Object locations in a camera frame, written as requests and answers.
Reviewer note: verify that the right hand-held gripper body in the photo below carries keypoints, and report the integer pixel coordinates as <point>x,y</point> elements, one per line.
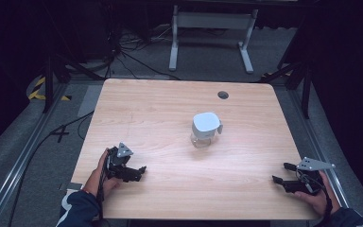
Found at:
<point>308,183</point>

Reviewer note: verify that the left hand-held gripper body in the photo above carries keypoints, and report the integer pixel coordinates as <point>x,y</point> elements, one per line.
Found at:
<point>116,162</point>

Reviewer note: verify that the white mug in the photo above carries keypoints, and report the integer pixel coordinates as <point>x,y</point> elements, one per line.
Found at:
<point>204,127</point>

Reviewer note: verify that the person's right hand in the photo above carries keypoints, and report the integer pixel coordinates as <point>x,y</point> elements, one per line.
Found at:
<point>319,200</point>

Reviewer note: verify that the person's left hand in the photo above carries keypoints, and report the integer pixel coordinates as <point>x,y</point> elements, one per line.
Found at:
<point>98,179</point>

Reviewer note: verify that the black cross floor tape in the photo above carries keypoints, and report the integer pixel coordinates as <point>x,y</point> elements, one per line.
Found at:
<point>60,133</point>

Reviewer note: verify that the black metal stand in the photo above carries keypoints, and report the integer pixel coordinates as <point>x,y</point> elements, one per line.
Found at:
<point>305,85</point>
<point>48,85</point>

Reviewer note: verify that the yellow black floor tape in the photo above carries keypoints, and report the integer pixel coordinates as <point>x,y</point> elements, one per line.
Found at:
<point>35,92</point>

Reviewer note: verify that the aluminium floor rail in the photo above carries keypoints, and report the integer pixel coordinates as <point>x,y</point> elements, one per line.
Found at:
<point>19,164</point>
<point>315,142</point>

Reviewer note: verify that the white metal table frame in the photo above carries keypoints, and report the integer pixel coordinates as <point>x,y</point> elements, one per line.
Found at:
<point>212,20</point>

